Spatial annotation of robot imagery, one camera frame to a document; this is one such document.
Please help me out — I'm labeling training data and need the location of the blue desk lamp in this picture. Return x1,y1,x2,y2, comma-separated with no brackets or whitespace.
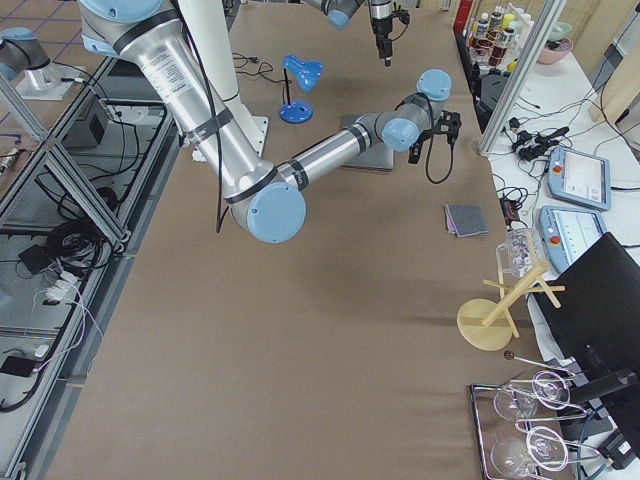
279,54,324,124

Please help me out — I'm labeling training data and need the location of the clear glass mug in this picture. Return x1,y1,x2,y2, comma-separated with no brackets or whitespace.
496,228,546,278

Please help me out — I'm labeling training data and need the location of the bottle rack with bottles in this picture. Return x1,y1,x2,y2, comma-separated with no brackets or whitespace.
463,1,533,73

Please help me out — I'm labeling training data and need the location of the wine glass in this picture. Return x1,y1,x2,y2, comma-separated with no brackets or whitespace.
493,370,570,420
490,426,569,479

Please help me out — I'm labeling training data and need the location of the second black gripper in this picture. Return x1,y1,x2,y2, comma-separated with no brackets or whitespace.
372,17,393,67

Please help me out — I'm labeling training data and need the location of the teach pendant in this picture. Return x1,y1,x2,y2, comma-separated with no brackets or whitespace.
538,206,607,273
547,146,612,211

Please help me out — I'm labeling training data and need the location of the black monitor panel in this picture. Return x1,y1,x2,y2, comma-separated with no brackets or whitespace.
534,233,639,431

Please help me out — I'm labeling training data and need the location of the green bowl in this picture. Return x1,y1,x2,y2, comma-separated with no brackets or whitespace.
547,21,573,42

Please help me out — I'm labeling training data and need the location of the grey laptop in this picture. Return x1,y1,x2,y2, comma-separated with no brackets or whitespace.
341,112,394,172

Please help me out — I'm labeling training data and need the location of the pink bowl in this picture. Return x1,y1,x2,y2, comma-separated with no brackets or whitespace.
537,38,573,65

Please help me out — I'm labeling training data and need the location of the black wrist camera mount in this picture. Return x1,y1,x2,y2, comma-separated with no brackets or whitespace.
435,110,462,148

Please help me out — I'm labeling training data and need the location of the black lamp power cable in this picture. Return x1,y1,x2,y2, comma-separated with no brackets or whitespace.
233,52,291,104

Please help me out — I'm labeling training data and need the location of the grey folded cloth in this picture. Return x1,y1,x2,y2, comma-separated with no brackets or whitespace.
444,204,488,238

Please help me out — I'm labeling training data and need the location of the small black electronic box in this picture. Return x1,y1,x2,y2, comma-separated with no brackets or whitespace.
499,197,521,224

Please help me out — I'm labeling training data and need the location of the lower teach pendant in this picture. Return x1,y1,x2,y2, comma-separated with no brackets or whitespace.
538,206,607,273

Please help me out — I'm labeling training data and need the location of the black looped gripper cable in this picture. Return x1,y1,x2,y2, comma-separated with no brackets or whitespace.
394,92,457,185

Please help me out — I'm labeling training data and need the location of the aluminium frame post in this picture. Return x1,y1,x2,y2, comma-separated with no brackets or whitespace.
478,0,567,157

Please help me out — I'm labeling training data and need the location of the upper wine glass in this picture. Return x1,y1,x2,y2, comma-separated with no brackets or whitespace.
493,370,570,420

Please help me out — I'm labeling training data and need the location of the lower wine glass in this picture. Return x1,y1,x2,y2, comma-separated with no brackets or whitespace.
490,426,569,479

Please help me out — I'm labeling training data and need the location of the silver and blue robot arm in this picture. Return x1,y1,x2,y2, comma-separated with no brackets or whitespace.
79,1,452,243

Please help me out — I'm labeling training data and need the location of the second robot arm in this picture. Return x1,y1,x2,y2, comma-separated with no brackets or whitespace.
303,0,394,67

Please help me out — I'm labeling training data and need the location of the wooden mug tree stand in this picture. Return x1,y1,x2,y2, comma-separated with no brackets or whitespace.
457,261,566,351

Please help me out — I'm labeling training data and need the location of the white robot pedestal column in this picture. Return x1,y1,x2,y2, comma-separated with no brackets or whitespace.
178,0,268,155

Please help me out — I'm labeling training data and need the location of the black power adapter box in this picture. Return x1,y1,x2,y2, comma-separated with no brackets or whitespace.
18,245,54,274

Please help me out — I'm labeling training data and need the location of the upper teach pendant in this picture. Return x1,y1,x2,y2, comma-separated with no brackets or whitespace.
547,146,612,211

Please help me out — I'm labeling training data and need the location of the metal wire glass rack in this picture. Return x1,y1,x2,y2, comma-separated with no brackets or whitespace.
469,358,602,479

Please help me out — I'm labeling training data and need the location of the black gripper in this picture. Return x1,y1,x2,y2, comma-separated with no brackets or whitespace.
408,130,431,164

